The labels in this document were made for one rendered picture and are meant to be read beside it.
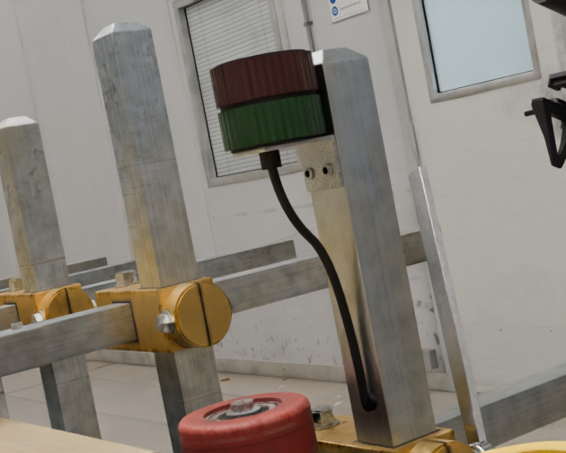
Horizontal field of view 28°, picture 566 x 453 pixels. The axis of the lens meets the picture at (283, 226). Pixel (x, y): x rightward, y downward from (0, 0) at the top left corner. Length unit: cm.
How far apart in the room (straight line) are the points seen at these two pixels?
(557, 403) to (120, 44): 42
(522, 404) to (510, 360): 366
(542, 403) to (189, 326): 26
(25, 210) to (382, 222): 50
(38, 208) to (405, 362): 52
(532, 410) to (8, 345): 38
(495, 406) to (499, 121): 350
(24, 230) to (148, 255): 24
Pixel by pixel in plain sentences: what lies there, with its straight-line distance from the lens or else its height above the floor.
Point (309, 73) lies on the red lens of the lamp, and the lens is 64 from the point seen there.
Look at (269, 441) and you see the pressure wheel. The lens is 65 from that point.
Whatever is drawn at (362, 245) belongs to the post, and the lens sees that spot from 66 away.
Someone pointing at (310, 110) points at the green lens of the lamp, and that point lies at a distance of 63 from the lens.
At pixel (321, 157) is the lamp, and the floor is 105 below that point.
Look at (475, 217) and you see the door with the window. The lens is 443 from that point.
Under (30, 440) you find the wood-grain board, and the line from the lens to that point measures 76.
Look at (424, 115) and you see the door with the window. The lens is 455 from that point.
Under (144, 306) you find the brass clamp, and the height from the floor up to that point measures 96.
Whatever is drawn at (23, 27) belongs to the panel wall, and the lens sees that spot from 781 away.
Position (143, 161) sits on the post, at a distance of 87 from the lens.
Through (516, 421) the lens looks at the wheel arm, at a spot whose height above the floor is 84.
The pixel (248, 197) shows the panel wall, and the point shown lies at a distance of 565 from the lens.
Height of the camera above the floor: 104
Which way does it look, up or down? 3 degrees down
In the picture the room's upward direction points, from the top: 11 degrees counter-clockwise
